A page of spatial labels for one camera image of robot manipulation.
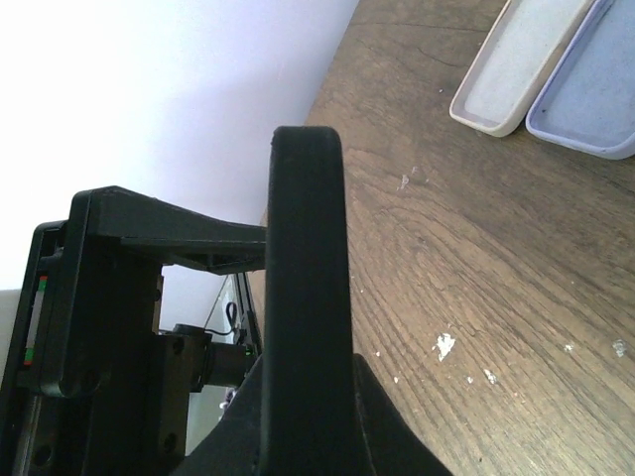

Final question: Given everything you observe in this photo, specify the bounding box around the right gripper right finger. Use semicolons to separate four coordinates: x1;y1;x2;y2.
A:
353;354;451;475

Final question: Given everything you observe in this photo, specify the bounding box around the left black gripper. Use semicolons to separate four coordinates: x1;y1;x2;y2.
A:
1;186;265;475

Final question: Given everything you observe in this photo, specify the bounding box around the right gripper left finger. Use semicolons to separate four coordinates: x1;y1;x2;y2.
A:
172;357;263;476

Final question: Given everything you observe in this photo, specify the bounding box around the black phone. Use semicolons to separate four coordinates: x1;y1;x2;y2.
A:
259;127;363;475

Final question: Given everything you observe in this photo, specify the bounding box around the lilac phone case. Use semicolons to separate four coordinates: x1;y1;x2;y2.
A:
525;0;634;161

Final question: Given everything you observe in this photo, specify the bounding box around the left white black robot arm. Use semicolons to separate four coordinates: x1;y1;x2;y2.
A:
1;186;265;475

